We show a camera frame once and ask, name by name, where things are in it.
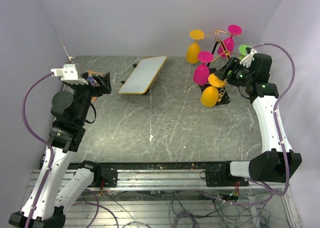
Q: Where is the green wine glass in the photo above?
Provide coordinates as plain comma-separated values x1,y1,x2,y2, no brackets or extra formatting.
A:
238,45,251,57

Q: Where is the gold black wine glass rack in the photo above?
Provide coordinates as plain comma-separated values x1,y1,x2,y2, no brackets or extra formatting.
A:
200,25,242,107

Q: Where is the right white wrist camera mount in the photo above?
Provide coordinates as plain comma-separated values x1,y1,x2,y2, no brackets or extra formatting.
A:
239,49,257,68

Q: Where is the pink wine glass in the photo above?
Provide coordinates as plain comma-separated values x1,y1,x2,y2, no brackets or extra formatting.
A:
216,25,242,58
193,51,214,85

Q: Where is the yellow wine glass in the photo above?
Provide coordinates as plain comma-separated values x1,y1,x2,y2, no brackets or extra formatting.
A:
200,74,227,108
185,30,205,64

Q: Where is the floor cable bundle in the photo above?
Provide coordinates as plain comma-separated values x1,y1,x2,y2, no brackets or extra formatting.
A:
82,187,273,228

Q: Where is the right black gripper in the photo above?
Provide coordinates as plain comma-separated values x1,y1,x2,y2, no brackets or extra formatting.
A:
214,57,254,87

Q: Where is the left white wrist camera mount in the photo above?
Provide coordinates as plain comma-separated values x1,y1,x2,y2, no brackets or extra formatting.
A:
50,64,88,85

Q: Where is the yellow framed whiteboard tablet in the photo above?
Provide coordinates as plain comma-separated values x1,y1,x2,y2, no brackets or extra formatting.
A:
118,56,168,95

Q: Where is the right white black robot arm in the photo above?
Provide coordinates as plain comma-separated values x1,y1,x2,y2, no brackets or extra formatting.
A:
215,53,302,186

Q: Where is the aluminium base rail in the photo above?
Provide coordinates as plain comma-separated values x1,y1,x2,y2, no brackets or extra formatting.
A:
29,161,270,191

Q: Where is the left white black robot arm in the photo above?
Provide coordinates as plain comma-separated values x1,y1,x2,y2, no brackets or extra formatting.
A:
8,73,112,227

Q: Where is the orange picture book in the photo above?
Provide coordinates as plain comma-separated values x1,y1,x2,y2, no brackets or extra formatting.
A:
87,71,100,103

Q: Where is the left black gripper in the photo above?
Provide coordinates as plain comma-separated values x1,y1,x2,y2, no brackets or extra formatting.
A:
69,71,111,124

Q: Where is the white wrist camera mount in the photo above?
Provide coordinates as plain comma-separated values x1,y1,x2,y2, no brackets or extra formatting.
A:
239,49,257,68
50,64,88,85

